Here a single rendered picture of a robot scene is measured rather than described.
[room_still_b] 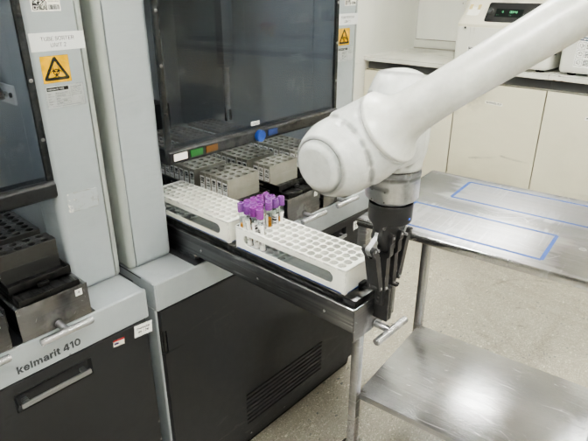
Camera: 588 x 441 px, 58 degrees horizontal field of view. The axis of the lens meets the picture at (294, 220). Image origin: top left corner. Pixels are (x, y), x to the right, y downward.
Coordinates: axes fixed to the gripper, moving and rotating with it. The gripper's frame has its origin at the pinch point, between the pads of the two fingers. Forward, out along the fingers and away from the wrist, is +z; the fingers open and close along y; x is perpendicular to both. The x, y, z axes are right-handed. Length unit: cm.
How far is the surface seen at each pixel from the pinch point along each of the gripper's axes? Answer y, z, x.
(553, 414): -55, 52, 22
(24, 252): 41, -7, -53
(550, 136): -229, 22, -42
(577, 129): -228, 16, -30
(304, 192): -31, -1, -46
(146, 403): 25, 36, -46
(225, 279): -1.0, 13.9, -46.0
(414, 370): -45, 52, -15
